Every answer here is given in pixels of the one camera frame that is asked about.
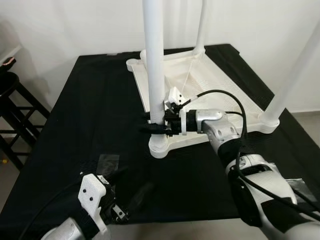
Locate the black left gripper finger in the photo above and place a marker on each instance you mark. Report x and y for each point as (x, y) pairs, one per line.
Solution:
(140, 195)
(117, 175)

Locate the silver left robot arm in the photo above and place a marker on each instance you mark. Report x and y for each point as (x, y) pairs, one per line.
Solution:
(65, 232)

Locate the black tablecloth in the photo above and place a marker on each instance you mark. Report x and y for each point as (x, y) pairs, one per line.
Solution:
(75, 115)

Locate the black round stool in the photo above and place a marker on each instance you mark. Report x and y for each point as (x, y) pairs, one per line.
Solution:
(15, 110)

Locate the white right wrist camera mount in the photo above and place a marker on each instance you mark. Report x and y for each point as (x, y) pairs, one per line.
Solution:
(175, 97)

